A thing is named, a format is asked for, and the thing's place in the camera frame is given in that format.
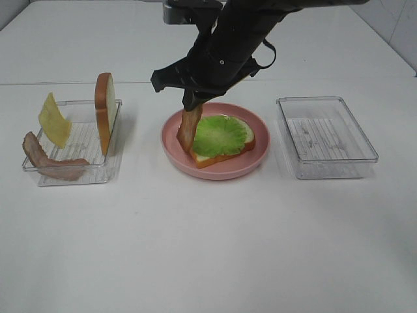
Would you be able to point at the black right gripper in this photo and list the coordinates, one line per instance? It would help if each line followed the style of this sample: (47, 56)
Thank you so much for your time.
(220, 57)

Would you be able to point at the bacon strip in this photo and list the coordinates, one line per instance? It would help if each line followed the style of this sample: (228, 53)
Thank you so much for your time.
(49, 163)
(188, 126)

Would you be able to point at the green lettuce leaf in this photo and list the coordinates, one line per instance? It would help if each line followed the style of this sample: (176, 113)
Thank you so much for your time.
(219, 135)

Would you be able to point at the bread slice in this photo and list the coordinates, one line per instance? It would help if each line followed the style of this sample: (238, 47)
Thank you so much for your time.
(203, 161)
(105, 108)

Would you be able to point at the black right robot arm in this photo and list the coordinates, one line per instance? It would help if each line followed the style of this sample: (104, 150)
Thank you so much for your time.
(267, 14)

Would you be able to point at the pink round plate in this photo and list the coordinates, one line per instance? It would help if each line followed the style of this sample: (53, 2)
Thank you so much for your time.
(227, 169)

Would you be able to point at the clear left plastic tray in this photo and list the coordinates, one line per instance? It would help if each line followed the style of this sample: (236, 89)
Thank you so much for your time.
(83, 142)

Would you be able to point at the clear plastic tray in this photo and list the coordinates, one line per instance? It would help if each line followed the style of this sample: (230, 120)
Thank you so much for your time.
(83, 142)
(323, 140)

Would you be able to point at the yellow cheese slice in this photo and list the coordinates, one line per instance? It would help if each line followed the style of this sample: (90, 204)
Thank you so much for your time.
(54, 125)

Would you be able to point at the clear right plastic tray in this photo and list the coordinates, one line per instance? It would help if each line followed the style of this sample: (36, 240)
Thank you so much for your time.
(323, 140)

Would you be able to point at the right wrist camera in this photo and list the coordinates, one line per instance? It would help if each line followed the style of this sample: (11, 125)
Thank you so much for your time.
(178, 12)

